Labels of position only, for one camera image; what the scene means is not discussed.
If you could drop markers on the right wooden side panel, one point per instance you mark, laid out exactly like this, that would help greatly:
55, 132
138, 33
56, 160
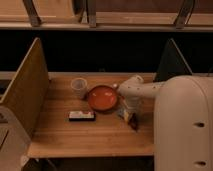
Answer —
172, 63

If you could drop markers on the left wooden side panel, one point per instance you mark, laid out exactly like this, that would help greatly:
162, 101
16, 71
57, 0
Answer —
23, 98

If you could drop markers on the orange plate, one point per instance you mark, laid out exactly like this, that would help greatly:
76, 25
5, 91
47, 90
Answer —
102, 98

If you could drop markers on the wooden shelf with brackets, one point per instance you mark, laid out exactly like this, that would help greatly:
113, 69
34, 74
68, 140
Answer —
108, 15

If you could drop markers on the dark red pepper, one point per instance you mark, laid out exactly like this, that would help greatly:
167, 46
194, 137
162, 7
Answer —
133, 122

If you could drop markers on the clear plastic cup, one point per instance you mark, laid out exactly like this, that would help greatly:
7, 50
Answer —
79, 87

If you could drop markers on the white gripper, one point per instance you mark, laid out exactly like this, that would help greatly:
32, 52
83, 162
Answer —
125, 110

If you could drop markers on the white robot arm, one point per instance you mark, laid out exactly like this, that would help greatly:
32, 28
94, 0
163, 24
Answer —
183, 120

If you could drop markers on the wooden side panel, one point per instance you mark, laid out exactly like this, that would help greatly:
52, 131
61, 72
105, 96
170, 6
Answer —
172, 63
23, 98

